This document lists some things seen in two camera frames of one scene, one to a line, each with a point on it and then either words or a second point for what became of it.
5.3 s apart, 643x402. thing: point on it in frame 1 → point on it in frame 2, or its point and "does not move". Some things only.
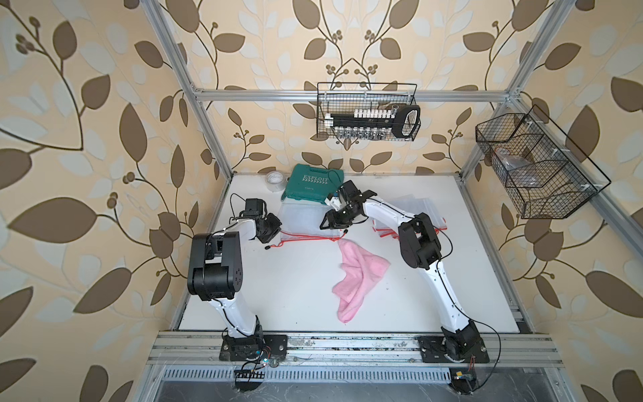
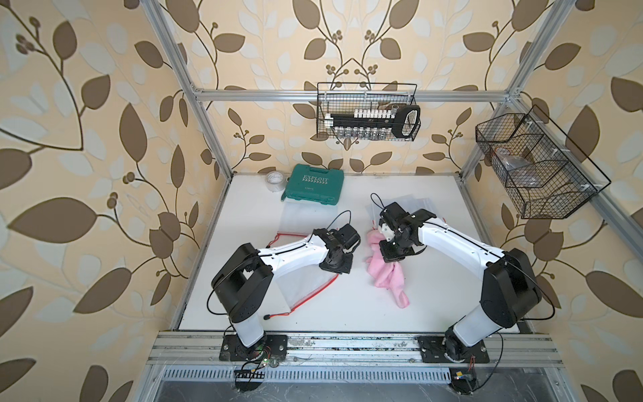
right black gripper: (333, 220) → (389, 256)
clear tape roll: (275, 181) does not move
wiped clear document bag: (413, 204) does not move
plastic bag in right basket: (522, 170) does not move
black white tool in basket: (402, 121) does not move
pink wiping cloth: (361, 270) → (385, 275)
